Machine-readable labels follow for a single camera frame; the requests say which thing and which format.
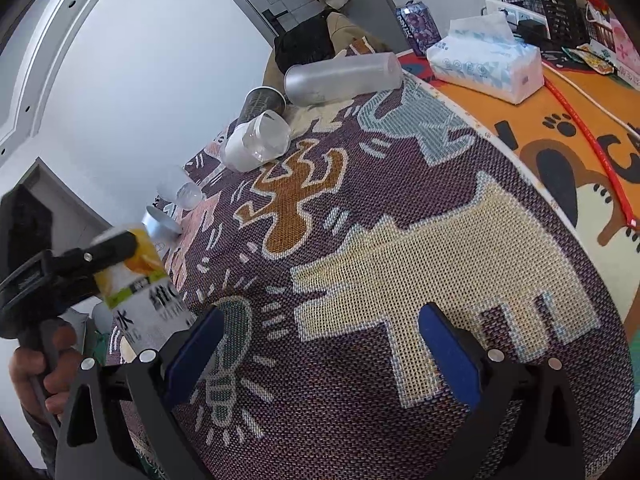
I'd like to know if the black wire basket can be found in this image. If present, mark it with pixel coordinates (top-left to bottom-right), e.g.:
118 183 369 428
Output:
485 0 590 48

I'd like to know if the white cup with clear lid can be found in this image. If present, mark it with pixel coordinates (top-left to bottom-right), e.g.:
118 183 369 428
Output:
221 110 291 172

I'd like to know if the purple drink can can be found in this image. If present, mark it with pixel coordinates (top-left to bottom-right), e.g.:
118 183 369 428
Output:
395 0 442 58

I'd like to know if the orange cartoon dog mat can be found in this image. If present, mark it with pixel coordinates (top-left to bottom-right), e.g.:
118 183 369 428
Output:
399 51 639 339

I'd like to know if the person's left hand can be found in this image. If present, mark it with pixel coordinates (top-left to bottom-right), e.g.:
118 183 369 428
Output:
9 324 84 422

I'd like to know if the dark grey paper cup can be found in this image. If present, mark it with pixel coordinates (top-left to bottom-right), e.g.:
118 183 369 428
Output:
236 86 286 125

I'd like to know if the lemon label plastic bottle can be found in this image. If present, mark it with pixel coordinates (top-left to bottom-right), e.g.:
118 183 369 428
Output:
93 223 196 353

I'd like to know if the white blue tissue pack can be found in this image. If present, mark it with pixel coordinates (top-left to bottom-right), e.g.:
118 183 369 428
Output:
426 13 544 105

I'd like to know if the patterned woven tablecloth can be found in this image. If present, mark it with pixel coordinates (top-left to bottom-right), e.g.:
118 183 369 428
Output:
156 77 634 479

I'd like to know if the small clear plastic cup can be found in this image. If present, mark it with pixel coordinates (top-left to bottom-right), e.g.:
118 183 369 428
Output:
157 166 204 210

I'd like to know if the red cord on mat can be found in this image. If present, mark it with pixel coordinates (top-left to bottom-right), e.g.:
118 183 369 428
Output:
541 79 640 231

